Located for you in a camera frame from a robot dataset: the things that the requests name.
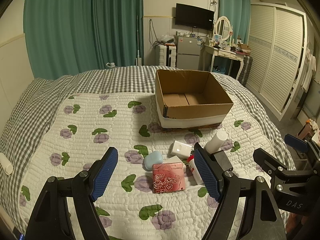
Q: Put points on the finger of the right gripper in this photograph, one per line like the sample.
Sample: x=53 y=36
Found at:
x=272 y=166
x=297 y=144

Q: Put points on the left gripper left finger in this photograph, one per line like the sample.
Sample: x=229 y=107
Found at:
x=50 y=216

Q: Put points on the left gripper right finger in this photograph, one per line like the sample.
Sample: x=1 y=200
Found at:
x=261 y=218

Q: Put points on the black power adapter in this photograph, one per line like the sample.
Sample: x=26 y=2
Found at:
x=223 y=161

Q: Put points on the white cylindrical bottle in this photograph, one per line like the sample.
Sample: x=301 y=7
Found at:
x=216 y=142

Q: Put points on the white bottle red cap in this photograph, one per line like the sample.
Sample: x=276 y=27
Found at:
x=194 y=170

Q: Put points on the white plug adapter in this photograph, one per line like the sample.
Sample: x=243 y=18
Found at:
x=181 y=150

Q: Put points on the white charger block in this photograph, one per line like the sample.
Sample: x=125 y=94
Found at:
x=175 y=159

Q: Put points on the pink floral tin box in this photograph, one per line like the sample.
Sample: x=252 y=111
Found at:
x=168 y=177

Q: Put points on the light blue earbuds case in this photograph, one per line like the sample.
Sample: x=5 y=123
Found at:
x=154 y=157

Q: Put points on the white object on bedsheet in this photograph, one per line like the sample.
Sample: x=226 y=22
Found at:
x=6 y=164

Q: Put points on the dark suitcase by table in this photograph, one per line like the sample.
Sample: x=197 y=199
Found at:
x=245 y=70

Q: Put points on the white louvered wardrobe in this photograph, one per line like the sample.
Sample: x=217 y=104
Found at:
x=277 y=39

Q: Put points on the white dressing table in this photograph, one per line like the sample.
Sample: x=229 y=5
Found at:
x=214 y=52

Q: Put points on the white floral quilt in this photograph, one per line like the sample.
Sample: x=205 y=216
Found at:
x=82 y=127

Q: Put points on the brown cardboard box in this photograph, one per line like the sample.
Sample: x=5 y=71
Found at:
x=188 y=99

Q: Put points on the white oval mirror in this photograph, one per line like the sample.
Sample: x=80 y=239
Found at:
x=223 y=28

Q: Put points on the silver mini fridge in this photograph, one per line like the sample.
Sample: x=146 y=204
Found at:
x=187 y=53

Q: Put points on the teal curtain right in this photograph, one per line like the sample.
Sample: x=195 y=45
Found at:
x=238 y=12

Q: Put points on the teal curtain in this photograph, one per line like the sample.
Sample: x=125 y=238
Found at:
x=68 y=37
x=238 y=12

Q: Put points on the white suitcase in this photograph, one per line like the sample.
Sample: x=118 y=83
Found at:
x=166 y=55

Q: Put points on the grey checkered bedsheet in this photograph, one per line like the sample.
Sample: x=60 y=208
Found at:
x=247 y=125

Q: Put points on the clear water jug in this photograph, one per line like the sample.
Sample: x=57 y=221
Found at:
x=110 y=65

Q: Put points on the teal curtain left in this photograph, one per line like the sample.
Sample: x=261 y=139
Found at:
x=68 y=37

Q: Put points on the black wall television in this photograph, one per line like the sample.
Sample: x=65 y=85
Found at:
x=194 y=17

